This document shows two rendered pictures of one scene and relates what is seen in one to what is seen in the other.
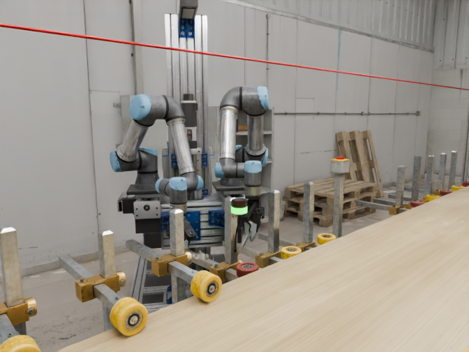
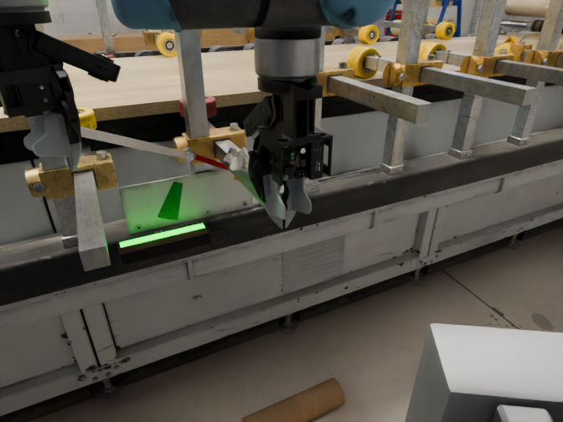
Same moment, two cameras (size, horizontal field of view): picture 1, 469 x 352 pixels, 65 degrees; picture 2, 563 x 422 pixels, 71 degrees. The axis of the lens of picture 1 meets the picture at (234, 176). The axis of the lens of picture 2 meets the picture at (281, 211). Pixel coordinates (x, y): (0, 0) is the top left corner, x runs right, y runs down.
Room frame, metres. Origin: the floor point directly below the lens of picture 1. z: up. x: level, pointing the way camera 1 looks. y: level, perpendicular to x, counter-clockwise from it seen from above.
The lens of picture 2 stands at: (2.06, 0.38, 1.11)
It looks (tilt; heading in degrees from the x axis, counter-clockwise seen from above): 29 degrees down; 196
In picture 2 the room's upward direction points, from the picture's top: straight up
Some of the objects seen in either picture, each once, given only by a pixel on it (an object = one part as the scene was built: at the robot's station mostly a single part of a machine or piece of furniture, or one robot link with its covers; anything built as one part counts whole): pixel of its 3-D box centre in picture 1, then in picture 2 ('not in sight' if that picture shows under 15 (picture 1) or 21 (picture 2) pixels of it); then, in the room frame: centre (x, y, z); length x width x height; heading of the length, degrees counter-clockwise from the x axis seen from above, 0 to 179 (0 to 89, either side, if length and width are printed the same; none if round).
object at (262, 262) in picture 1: (269, 258); (73, 176); (1.55, -0.15, 0.83); 0.14 x 0.06 x 0.05; 132
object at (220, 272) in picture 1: (227, 269); (209, 145); (1.38, 0.03, 0.85); 0.14 x 0.06 x 0.05; 132
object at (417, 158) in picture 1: (415, 188); not in sight; (2.58, -1.28, 0.93); 0.04 x 0.04 x 0.48; 42
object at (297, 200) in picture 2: not in sight; (298, 201); (1.59, 0.26, 0.86); 0.06 x 0.03 x 0.09; 42
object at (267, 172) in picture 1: (236, 170); not in sight; (4.54, -0.02, 0.78); 0.90 x 0.45 x 1.55; 130
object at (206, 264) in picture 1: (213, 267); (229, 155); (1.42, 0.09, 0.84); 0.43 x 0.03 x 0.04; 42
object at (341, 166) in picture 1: (340, 166); not in sight; (1.91, -0.55, 1.18); 0.07 x 0.07 x 0.08; 42
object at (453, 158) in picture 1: (451, 179); not in sight; (3.08, -1.83, 0.91); 0.04 x 0.04 x 0.48; 42
